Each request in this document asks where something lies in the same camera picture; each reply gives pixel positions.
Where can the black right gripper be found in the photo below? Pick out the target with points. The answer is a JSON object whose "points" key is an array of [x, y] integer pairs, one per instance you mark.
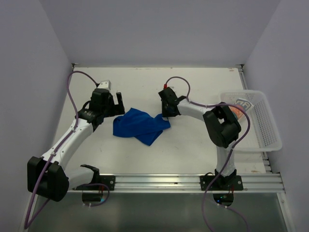
{"points": [[164, 113]]}

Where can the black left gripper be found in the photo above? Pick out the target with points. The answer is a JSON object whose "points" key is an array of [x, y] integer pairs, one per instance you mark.
{"points": [[117, 109]]}

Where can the blue towel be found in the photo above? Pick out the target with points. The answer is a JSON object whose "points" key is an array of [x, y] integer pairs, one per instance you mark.
{"points": [[140, 125]]}

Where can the rabbit print towel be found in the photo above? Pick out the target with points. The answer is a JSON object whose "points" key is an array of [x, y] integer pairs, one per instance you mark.
{"points": [[242, 105]]}

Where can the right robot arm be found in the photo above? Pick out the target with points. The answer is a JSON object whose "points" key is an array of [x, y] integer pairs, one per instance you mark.
{"points": [[222, 126]]}

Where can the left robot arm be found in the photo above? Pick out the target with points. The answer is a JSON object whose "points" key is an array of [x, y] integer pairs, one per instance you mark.
{"points": [[46, 175]]}

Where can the white plastic basket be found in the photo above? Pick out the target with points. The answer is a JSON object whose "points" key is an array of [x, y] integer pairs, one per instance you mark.
{"points": [[263, 135]]}

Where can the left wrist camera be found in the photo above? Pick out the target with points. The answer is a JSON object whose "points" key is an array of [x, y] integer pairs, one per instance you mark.
{"points": [[106, 84]]}

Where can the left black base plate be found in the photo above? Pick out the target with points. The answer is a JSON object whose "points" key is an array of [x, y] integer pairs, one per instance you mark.
{"points": [[102, 182]]}

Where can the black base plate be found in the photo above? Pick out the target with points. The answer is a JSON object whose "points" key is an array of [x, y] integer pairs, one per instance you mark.
{"points": [[221, 183], [102, 182]]}

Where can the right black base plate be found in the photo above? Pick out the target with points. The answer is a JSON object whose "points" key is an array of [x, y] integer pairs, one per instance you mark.
{"points": [[221, 183]]}

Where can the aluminium mounting rail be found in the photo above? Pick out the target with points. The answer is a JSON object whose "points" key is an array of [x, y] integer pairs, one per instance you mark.
{"points": [[190, 183]]}

